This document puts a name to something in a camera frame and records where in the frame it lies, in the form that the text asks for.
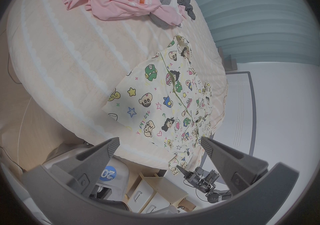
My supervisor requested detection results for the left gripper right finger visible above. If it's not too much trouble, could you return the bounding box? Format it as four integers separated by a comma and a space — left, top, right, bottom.
200, 136, 269, 197

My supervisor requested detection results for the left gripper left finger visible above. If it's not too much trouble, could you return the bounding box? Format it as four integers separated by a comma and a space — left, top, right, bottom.
51, 137, 121, 196

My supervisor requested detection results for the white printed pyjama top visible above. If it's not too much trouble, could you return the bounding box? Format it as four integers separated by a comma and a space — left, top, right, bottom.
101, 35, 213, 176

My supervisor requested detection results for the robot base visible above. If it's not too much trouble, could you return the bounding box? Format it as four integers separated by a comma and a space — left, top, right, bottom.
46, 143, 180, 215

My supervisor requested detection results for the wooden chest of drawers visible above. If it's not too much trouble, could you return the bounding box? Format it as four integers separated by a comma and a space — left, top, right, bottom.
125, 172, 188, 213

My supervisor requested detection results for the bed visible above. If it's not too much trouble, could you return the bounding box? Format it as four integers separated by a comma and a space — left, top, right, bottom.
6, 0, 256, 172

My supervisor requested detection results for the grey bedside table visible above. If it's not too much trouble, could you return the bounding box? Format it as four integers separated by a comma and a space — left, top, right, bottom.
218, 46, 238, 70

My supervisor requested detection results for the blue-green curtain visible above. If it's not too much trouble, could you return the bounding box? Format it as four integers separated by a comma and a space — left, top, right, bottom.
178, 0, 320, 63

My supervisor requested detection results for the pink T-shirt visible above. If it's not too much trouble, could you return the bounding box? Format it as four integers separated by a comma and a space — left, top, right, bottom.
55, 0, 188, 27

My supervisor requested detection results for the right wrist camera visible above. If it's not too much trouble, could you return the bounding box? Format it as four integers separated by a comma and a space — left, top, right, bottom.
204, 168, 221, 182

